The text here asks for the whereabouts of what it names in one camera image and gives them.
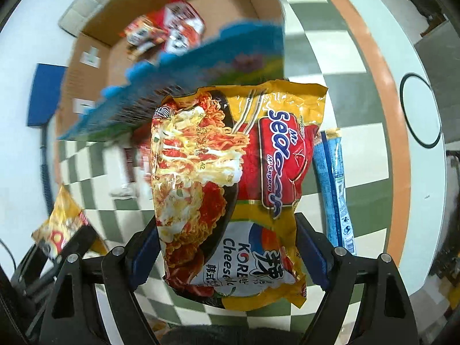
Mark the yellow instant noodle packet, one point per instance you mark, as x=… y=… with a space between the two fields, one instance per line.
x=59 y=219
x=251 y=143

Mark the blue long snack packet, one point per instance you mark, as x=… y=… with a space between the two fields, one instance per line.
x=332 y=187

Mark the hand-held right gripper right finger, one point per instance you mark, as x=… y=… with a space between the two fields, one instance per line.
x=311 y=253

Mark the red white snack packet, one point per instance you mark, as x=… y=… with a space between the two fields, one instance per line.
x=183 y=25

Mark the white padded chair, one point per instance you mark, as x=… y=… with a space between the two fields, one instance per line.
x=86 y=3

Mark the green white checkered tablecloth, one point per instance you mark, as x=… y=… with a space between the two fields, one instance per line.
x=316 y=61

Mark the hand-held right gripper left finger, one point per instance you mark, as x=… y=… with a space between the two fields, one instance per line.
x=143 y=255

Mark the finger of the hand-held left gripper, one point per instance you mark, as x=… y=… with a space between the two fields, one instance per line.
x=84 y=239
x=34 y=269

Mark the black ribbed rod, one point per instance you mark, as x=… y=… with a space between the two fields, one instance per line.
x=45 y=172

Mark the cardboard box with blue flap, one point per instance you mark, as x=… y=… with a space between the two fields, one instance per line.
x=233 y=57

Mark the blue cushion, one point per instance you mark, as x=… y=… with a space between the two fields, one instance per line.
x=46 y=93

